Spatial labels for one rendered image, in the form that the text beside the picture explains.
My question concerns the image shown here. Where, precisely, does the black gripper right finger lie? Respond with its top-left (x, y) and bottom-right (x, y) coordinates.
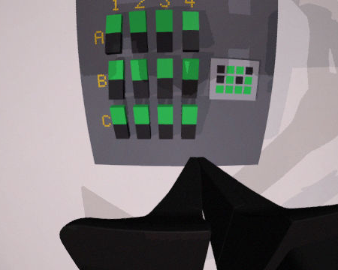
top-left (197, 157), bottom-right (338, 270)

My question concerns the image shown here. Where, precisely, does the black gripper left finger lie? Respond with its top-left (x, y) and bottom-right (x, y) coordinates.
top-left (60, 157), bottom-right (212, 270)

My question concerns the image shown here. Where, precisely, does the dark grey switch panel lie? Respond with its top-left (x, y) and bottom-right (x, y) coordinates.
top-left (76, 0), bottom-right (278, 166)

